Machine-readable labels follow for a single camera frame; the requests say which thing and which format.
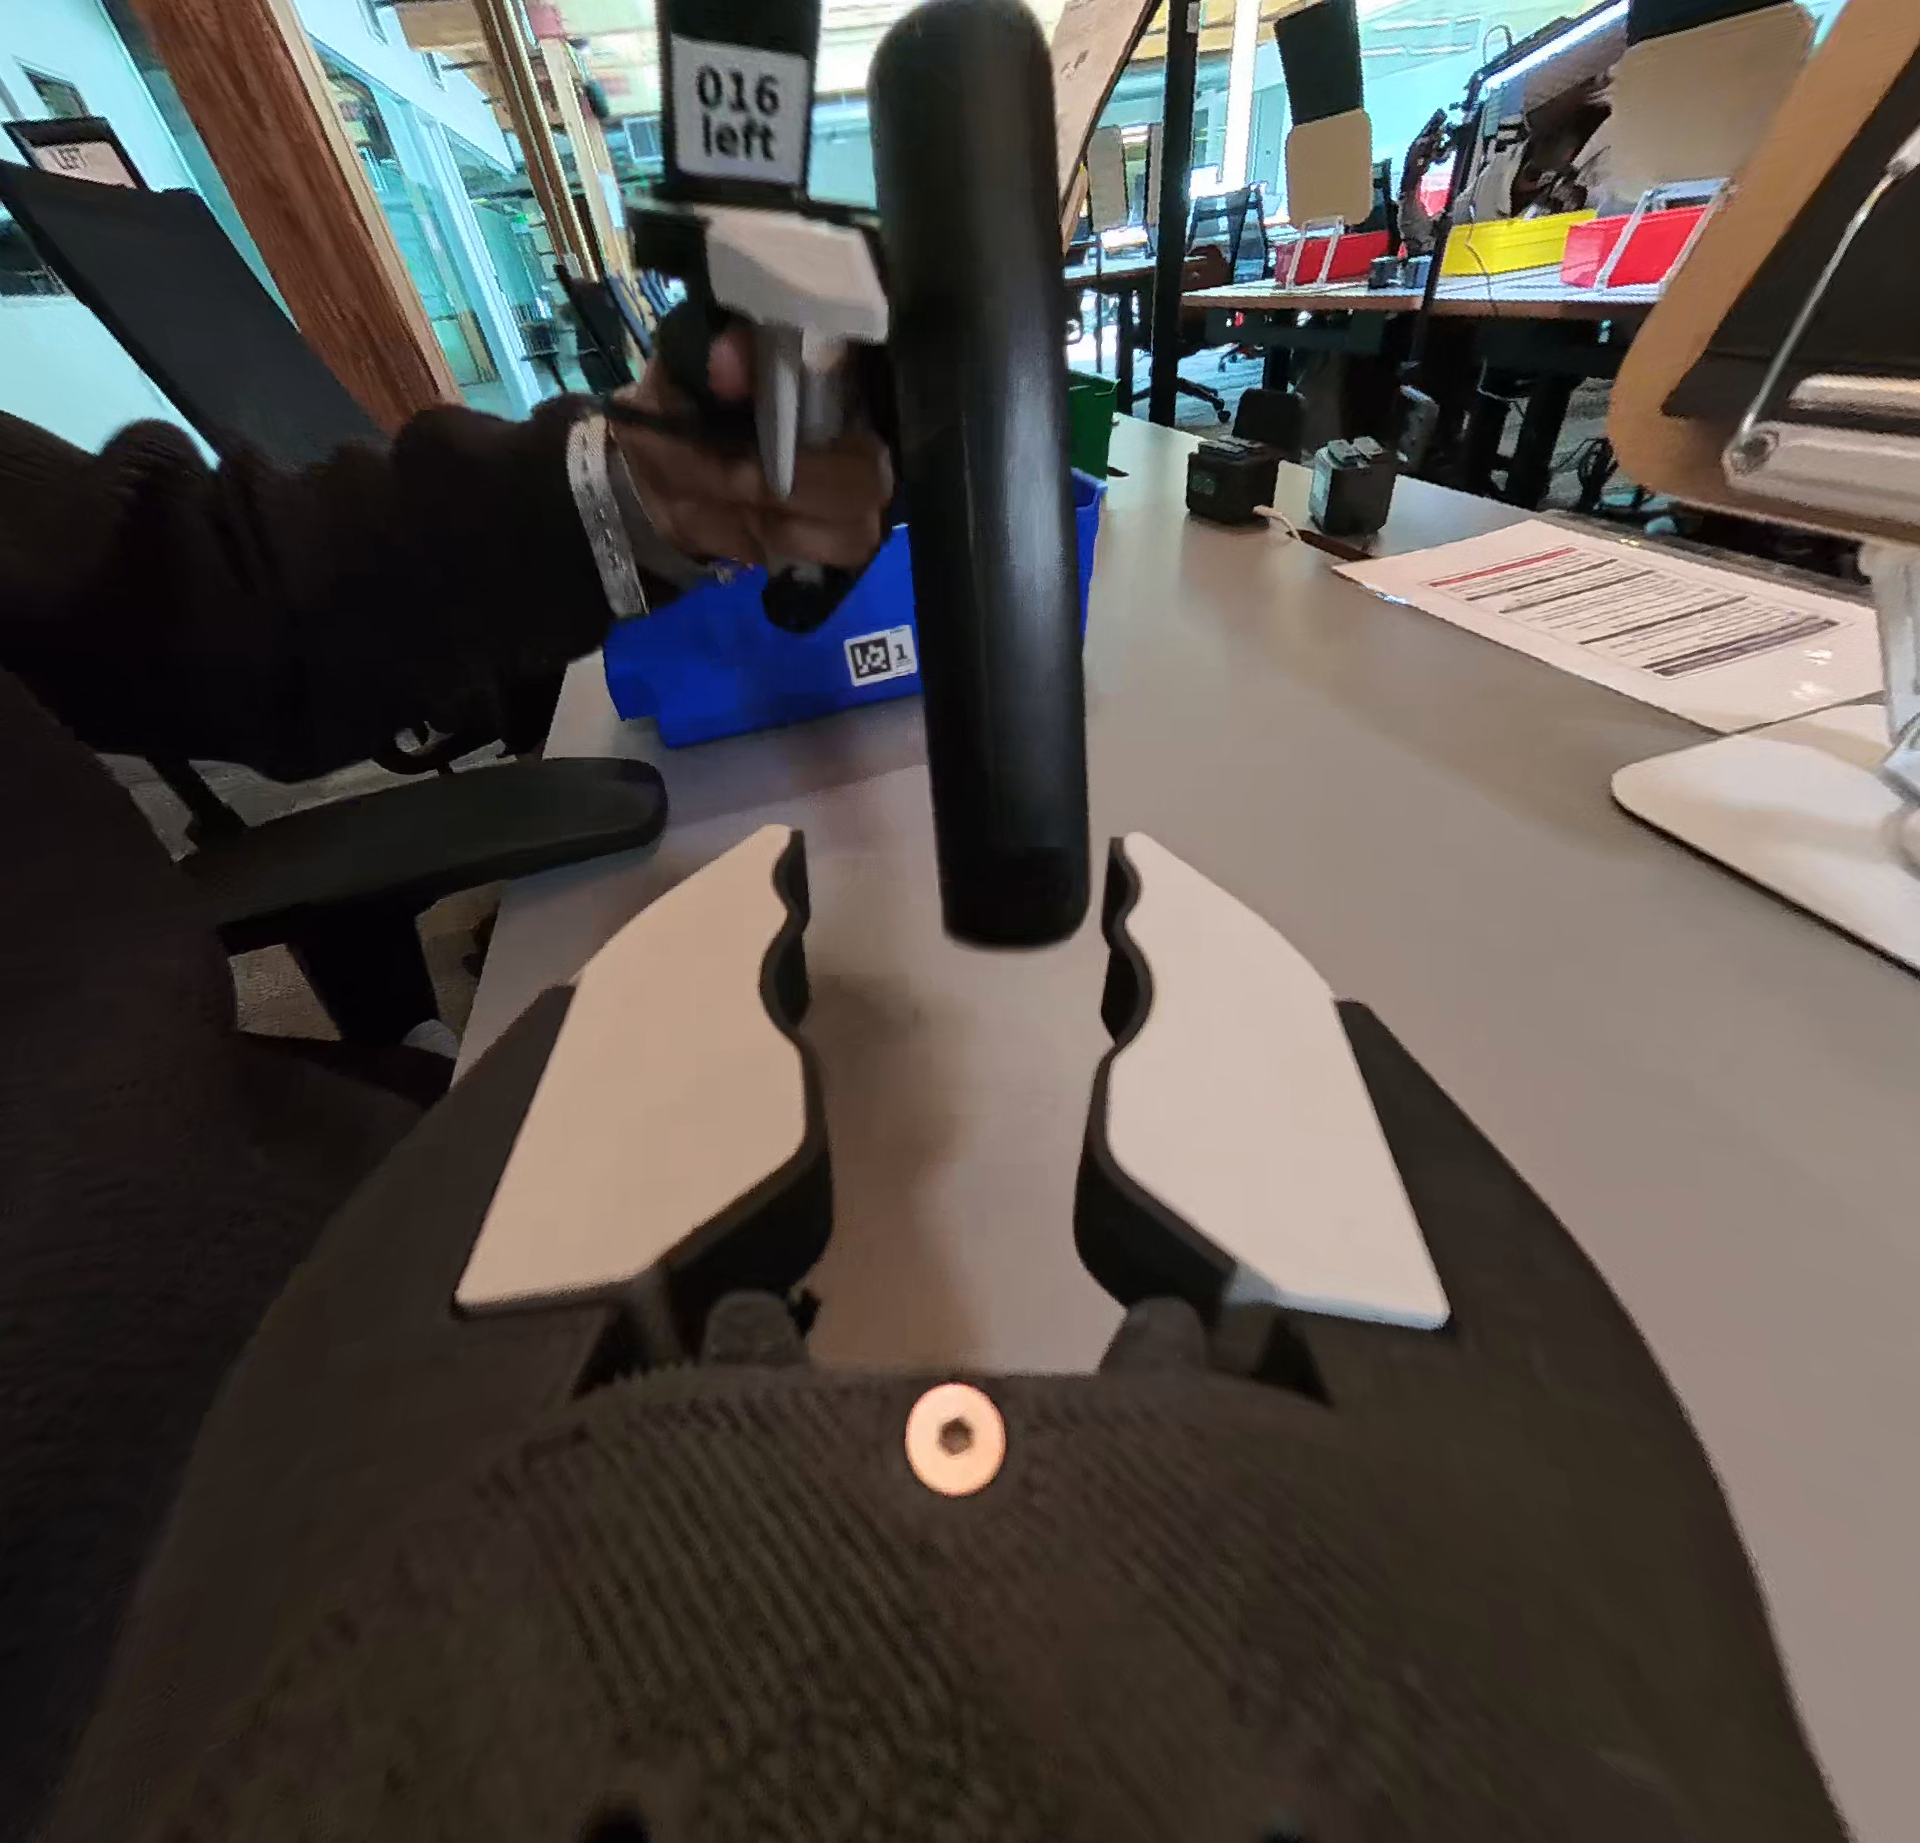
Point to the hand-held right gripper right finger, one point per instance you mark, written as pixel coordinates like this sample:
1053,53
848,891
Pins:
1260,1109

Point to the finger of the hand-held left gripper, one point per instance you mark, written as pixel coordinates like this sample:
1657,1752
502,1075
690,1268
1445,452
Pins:
801,275

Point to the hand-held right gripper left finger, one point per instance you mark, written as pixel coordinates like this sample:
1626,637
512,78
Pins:
649,1109

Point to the black remote control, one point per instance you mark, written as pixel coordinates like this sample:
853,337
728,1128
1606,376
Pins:
990,442

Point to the person's left hand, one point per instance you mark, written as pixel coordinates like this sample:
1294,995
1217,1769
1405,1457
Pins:
705,492

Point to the green plastic bin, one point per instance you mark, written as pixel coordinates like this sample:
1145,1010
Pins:
1088,421

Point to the black chair armrest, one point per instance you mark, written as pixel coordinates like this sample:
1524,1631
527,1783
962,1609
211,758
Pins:
456,822

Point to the cardboard sheet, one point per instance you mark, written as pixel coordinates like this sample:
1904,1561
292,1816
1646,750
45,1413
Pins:
1104,53

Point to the blue plastic bin with tag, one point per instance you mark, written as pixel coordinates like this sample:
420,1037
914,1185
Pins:
748,658

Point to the black pole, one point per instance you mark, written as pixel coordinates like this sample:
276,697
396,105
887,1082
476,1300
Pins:
1179,183

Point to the red plastic bin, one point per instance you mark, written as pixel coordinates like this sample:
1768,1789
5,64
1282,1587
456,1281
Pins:
1635,250
1336,252

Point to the black and tan board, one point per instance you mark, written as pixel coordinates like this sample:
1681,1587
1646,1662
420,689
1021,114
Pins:
1708,13
1324,67

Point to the white stand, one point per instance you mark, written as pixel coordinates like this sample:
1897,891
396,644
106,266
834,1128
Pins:
1768,837

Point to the printed paper sheet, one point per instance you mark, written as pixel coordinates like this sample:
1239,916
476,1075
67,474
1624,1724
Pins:
1624,618

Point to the yellow plastic bin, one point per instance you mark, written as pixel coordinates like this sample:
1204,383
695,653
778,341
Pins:
1521,239

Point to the black display board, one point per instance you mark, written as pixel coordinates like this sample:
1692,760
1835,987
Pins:
1797,299

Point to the wooden post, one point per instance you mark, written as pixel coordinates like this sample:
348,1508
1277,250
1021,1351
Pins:
281,153

